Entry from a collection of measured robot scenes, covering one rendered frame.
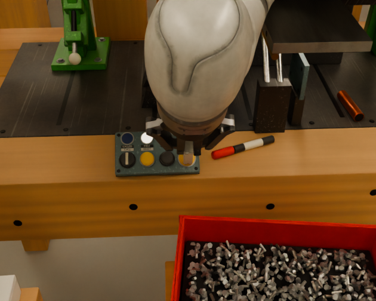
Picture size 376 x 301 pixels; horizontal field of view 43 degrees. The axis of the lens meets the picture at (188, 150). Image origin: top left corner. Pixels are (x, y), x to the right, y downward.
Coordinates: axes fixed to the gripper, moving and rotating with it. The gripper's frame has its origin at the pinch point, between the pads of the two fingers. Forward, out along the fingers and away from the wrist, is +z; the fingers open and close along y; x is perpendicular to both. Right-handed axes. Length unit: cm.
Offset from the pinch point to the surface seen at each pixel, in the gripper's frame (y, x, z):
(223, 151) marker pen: 6.8, 1.8, 7.8
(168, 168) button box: -3.5, -1.7, 4.9
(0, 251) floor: -70, -5, 115
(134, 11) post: -11, 50, 36
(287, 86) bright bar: 19.2, 13.0, 4.4
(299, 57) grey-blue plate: 22.2, 19.1, 4.8
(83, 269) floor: -37, -13, 109
